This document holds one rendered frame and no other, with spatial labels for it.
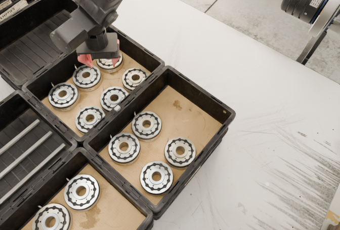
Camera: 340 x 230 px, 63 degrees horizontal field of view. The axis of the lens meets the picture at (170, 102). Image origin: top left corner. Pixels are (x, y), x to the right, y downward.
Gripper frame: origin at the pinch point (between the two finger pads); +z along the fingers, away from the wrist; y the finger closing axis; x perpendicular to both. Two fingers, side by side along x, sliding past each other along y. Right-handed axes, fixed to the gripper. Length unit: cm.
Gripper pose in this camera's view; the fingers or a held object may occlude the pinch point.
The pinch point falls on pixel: (102, 64)
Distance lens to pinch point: 82.8
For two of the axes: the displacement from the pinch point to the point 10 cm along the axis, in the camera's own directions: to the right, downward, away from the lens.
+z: -0.5, 4.9, 8.7
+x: -1.0, -8.7, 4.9
